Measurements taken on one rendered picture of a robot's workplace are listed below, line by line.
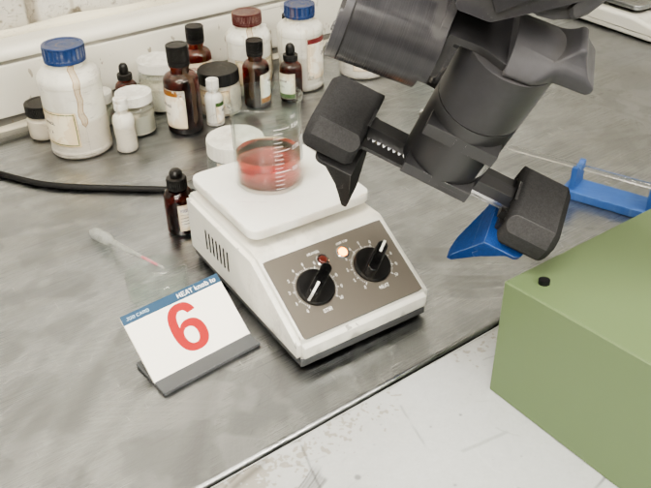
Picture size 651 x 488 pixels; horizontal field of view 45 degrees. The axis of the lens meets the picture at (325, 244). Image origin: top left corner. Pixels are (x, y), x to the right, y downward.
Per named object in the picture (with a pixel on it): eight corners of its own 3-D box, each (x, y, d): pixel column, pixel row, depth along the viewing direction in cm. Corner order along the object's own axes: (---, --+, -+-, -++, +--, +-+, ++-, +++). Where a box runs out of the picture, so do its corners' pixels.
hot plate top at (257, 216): (373, 200, 68) (373, 192, 67) (252, 244, 62) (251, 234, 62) (301, 148, 76) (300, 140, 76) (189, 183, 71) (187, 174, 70)
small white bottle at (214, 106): (205, 127, 99) (201, 82, 95) (208, 119, 101) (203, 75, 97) (223, 127, 99) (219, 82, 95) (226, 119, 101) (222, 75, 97)
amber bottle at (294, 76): (294, 92, 108) (291, 37, 103) (307, 99, 106) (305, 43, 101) (275, 99, 106) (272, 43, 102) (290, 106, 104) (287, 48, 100)
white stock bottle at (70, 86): (102, 129, 99) (82, 28, 92) (121, 150, 94) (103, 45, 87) (45, 142, 96) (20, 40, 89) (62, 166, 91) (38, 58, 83)
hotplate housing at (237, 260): (429, 315, 67) (435, 237, 63) (299, 375, 61) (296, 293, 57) (295, 205, 83) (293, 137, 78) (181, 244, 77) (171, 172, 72)
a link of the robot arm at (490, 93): (613, 15, 44) (464, -44, 44) (610, 84, 41) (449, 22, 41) (553, 94, 50) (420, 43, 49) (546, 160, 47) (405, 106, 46)
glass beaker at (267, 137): (278, 160, 73) (273, 74, 69) (320, 186, 69) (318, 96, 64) (214, 183, 70) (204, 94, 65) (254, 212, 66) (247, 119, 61)
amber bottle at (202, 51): (182, 93, 108) (173, 23, 103) (207, 86, 110) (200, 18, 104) (194, 102, 105) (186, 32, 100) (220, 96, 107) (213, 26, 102)
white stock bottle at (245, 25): (221, 88, 109) (213, 11, 103) (255, 76, 113) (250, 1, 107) (247, 101, 106) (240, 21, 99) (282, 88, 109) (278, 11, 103)
